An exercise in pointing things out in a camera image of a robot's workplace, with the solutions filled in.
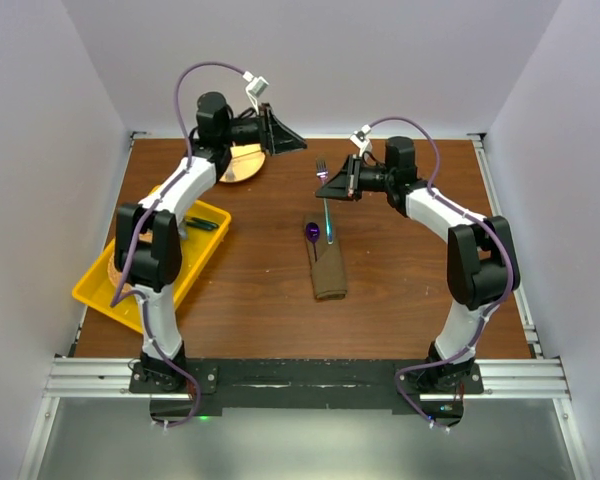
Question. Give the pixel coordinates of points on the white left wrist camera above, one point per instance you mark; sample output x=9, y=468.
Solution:
x=255, y=87

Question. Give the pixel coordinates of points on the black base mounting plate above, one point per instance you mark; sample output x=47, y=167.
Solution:
x=399, y=386

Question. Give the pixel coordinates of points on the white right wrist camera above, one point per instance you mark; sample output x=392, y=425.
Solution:
x=360, y=138

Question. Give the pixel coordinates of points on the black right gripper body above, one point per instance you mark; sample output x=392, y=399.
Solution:
x=369, y=179

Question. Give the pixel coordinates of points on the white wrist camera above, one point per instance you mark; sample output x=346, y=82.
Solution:
x=255, y=87
x=360, y=138

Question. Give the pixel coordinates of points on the brown cloth napkin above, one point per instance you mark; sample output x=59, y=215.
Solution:
x=326, y=262

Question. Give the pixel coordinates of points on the iridescent purple fork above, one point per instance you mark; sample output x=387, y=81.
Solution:
x=326, y=210

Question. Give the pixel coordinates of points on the green handled utensil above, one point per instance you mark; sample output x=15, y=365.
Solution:
x=202, y=224

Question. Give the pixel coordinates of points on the iridescent blue spoon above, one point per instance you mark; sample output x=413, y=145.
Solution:
x=312, y=234

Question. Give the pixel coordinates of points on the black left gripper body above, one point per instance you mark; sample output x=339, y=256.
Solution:
x=251, y=130

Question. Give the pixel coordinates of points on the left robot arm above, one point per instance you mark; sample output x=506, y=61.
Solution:
x=147, y=245

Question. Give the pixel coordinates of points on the beige round plate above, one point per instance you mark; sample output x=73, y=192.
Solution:
x=246, y=161

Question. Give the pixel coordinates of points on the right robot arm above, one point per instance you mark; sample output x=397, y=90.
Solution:
x=481, y=270

